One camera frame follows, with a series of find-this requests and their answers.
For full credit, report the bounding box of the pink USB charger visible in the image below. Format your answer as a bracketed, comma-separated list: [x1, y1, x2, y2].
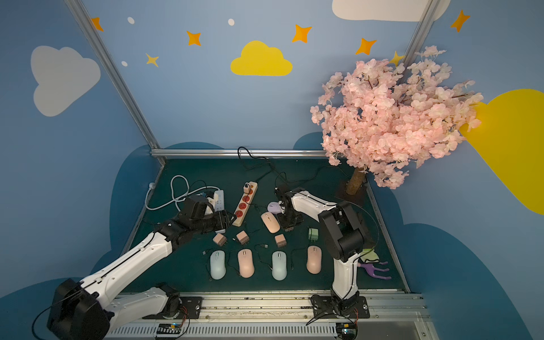
[212, 233, 228, 247]
[236, 231, 249, 245]

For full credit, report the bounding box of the purple wireless mouse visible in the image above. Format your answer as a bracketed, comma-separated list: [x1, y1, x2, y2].
[267, 202, 283, 215]

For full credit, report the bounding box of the peach wireless mouse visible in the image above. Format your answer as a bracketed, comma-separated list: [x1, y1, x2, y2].
[261, 212, 280, 234]

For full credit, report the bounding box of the white power strip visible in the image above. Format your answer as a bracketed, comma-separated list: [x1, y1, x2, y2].
[213, 190, 225, 211]

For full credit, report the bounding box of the pink USB charger plug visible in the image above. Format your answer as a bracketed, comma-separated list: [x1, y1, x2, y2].
[275, 234, 287, 248]

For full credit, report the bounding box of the green USB charger plug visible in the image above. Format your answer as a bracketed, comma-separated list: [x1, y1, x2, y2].
[307, 228, 319, 242]

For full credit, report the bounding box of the black USB charging cable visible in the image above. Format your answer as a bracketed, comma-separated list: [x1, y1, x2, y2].
[254, 243, 273, 269]

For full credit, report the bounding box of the light green wireless mouse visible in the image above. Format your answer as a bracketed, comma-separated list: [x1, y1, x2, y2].
[210, 250, 226, 281]

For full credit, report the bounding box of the light blue wireless mouse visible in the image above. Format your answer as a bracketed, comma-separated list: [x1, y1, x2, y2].
[272, 251, 288, 281]

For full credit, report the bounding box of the beige wooden power strip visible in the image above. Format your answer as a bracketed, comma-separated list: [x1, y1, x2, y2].
[232, 181, 258, 227]

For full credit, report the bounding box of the pink wireless mouse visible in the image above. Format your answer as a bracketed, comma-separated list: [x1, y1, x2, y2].
[306, 246, 322, 275]
[237, 249, 255, 279]

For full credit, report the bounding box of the pink wireless mouse front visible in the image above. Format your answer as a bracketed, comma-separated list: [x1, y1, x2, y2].
[237, 249, 255, 279]

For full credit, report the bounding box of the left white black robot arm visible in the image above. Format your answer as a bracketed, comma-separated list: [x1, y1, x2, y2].
[47, 211, 236, 339]

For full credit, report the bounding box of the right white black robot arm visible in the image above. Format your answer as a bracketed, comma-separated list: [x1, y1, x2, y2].
[274, 186, 368, 303]

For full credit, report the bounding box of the black green work glove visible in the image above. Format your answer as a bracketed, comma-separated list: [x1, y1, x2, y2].
[360, 249, 381, 264]

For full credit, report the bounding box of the pink purple garden rake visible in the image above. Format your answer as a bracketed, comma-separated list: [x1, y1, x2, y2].
[358, 263, 392, 281]

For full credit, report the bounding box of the green circuit board left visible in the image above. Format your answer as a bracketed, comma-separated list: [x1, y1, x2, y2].
[154, 323, 183, 339]

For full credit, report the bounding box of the green circuit board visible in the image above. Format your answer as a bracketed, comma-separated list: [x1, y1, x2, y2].
[154, 323, 183, 339]
[335, 323, 358, 340]

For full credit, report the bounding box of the green circuit board right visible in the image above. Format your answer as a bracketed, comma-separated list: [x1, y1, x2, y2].
[335, 323, 358, 340]

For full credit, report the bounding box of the pink cherry blossom tree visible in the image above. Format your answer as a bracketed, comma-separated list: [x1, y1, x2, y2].
[310, 46, 483, 196]

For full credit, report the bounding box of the black loose usb cable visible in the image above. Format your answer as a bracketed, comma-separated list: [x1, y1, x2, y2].
[227, 239, 239, 273]
[288, 248, 305, 271]

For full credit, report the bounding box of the black power cable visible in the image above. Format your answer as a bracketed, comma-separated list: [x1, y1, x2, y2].
[237, 146, 354, 188]

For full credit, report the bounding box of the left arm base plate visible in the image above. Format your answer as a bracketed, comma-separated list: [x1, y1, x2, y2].
[162, 296, 203, 320]

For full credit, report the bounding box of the aluminium back frame bar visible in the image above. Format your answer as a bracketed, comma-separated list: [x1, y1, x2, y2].
[150, 147, 326, 159]

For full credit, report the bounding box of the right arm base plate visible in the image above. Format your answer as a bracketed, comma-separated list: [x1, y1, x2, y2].
[310, 295, 371, 320]

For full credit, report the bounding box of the aluminium front rail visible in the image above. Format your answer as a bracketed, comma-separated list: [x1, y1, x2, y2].
[104, 290, 439, 339]

